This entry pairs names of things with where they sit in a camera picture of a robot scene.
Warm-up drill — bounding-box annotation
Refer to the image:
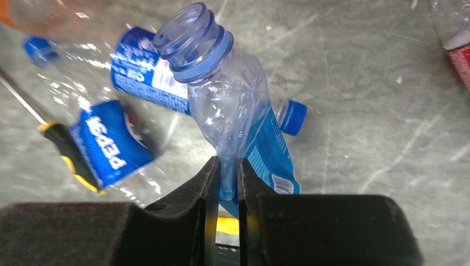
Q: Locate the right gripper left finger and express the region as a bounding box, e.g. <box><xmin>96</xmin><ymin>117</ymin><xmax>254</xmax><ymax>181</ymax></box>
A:
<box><xmin>1</xmin><ymin>157</ymin><xmax>219</xmax><ymax>265</ymax></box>

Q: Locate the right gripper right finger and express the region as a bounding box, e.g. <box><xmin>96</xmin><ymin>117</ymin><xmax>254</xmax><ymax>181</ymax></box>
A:
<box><xmin>237</xmin><ymin>158</ymin><xmax>424</xmax><ymax>265</ymax></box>

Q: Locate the light blue label bottle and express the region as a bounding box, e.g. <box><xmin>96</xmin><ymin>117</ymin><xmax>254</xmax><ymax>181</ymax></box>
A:
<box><xmin>154</xmin><ymin>2</ymin><xmax>306</xmax><ymax>217</ymax></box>

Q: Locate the Pepsi bottle blue label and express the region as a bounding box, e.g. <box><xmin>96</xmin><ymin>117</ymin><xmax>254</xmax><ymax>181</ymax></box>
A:
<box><xmin>24</xmin><ymin>36</ymin><xmax>154</xmax><ymax>198</ymax></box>

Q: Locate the black yellow screwdriver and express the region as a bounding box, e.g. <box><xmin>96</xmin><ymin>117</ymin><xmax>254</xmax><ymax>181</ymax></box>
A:
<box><xmin>1</xmin><ymin>70</ymin><xmax>104</xmax><ymax>195</ymax></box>

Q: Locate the blue label bottle centre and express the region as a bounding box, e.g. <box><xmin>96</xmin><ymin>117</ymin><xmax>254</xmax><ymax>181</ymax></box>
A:
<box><xmin>110</xmin><ymin>27</ymin><xmax>307</xmax><ymax>136</ymax></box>

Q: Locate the large orange bottle left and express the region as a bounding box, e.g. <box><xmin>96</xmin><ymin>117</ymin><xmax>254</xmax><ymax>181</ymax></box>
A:
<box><xmin>1</xmin><ymin>1</ymin><xmax>115</xmax><ymax>42</ymax></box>

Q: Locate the red label water bottle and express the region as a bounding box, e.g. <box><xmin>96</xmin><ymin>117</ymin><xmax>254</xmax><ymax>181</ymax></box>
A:
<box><xmin>430</xmin><ymin>0</ymin><xmax>469</xmax><ymax>89</ymax></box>

